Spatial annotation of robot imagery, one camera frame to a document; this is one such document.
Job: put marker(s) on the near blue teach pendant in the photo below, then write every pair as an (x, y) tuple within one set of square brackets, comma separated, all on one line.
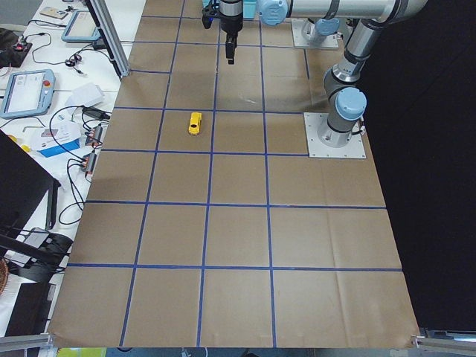
[(28, 93)]

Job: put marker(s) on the teal plastic storage bin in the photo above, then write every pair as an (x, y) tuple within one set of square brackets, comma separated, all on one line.
[(249, 7)]

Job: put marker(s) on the black monitor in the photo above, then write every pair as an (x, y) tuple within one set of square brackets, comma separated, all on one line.
[(24, 184)]

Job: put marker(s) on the black power adapter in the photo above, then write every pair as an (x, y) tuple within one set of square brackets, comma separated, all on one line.
[(95, 113)]

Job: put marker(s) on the blue teach pendant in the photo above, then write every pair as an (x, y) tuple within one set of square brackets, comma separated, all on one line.
[(81, 28), (28, 93)]

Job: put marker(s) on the yellow toy beetle car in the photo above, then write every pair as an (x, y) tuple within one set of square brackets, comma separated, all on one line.
[(195, 122)]

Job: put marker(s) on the blue and white box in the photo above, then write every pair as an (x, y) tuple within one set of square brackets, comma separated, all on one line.
[(62, 137)]

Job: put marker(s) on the far blue teach pendant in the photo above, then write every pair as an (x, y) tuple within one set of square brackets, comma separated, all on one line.
[(81, 28)]

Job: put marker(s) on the aluminium frame post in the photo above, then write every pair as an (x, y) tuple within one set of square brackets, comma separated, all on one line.
[(103, 20)]

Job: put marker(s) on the brown paper grid mat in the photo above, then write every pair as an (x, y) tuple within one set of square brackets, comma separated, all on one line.
[(234, 237)]

